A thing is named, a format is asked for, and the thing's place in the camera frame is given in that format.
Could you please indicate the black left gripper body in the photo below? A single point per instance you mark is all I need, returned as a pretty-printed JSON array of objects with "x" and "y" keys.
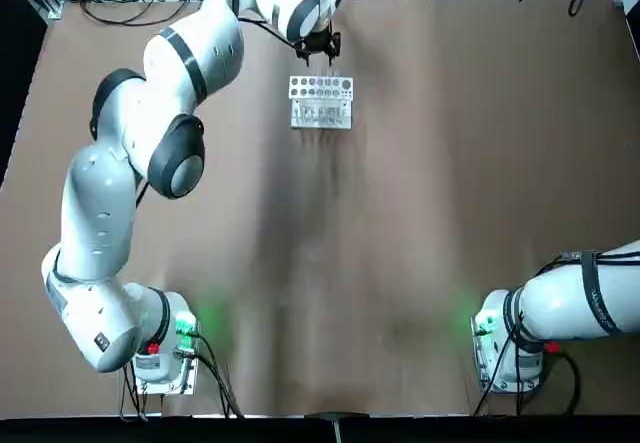
[{"x": 317, "y": 39}]

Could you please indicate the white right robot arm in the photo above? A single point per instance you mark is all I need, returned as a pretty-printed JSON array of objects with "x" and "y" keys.
[{"x": 560, "y": 303}]

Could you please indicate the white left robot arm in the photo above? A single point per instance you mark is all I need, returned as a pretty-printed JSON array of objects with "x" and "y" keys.
[{"x": 100, "y": 223}]

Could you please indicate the white test tube rack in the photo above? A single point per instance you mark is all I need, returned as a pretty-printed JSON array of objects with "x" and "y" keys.
[{"x": 320, "y": 119}]

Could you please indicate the red connector plug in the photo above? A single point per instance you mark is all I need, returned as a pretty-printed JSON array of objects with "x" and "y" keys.
[
  {"x": 552, "y": 347},
  {"x": 151, "y": 349}
]

